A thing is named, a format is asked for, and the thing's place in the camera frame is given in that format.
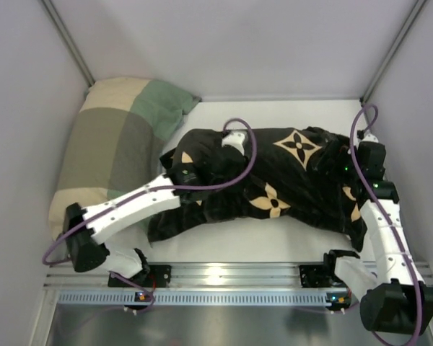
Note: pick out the aluminium corner post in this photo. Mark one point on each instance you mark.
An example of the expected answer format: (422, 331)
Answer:
(63, 32)
(399, 39)

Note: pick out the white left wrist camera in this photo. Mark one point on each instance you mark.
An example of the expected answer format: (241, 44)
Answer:
(236, 139)

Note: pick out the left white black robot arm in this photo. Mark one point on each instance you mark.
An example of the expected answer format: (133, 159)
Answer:
(87, 230)

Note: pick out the green beige patchwork pillow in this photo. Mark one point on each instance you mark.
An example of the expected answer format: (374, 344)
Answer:
(117, 140)

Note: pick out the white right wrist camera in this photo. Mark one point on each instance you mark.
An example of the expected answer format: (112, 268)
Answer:
(366, 136)

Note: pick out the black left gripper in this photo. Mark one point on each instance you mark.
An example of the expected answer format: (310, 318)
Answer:
(226, 158)

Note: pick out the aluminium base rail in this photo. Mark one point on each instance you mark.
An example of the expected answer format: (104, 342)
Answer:
(194, 275)

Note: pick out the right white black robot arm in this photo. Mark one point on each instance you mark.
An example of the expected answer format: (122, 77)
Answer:
(394, 298)

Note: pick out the perforated grey cable duct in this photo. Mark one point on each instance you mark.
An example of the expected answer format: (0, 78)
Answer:
(208, 297)

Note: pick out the black floral plush pillowcase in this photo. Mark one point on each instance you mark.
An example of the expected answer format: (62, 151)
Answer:
(281, 183)

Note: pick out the right aluminium corner post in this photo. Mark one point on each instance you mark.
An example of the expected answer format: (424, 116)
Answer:
(399, 39)

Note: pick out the left aluminium corner post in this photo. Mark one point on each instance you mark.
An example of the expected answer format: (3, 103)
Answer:
(63, 32)

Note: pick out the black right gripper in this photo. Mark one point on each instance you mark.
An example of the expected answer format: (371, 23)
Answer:
(341, 151)

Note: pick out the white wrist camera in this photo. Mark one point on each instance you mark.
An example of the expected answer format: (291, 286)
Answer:
(366, 136)
(236, 139)

